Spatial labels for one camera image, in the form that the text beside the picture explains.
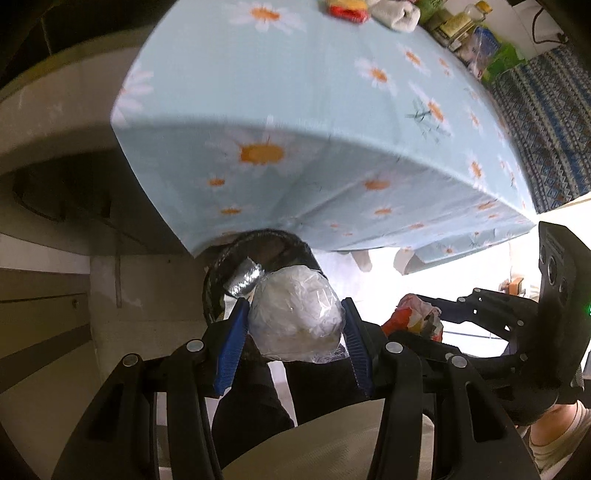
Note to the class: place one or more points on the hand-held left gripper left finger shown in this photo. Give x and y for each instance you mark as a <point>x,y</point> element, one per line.
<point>231,344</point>

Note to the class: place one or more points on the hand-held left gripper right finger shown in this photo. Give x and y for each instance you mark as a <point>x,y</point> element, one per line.
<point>358,350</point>

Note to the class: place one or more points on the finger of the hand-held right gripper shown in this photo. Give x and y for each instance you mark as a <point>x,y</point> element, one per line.
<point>475,304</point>
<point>475,347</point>

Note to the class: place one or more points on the red orange snack wrapper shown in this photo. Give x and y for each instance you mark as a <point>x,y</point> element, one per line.
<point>406,318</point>

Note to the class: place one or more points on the silver foil bag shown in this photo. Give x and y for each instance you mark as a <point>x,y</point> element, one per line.
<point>244,281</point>

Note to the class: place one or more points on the white plastic bag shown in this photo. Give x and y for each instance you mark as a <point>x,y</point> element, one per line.
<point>295,314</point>

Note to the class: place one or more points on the bin with black liner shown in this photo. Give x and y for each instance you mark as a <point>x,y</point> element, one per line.
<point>295,244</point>

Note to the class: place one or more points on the white cloth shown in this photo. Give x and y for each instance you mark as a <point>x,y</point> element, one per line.
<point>397,16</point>

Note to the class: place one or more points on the person's right forearm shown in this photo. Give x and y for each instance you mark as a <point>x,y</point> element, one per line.
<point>554,443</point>

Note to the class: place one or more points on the beige garment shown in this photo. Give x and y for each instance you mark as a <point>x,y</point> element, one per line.
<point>300,452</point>

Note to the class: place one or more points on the blue patterned cloth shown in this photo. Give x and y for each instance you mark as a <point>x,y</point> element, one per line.
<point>545,129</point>

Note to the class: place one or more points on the grey kitchen cabinet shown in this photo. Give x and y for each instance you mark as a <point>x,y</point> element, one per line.
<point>41,323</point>

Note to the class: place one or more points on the green packet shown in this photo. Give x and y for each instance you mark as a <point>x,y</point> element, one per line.
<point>505,60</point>

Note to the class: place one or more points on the blue daisy print tablecloth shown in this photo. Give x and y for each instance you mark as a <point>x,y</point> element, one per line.
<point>277,92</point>

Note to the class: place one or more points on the pale label bottle yellow cap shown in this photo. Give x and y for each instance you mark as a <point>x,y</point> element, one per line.
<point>461,23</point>

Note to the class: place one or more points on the green pepper oil bottle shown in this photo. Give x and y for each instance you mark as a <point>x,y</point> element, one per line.
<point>431,7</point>

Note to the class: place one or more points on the red yellow snack packet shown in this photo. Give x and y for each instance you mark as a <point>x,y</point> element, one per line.
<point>346,11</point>

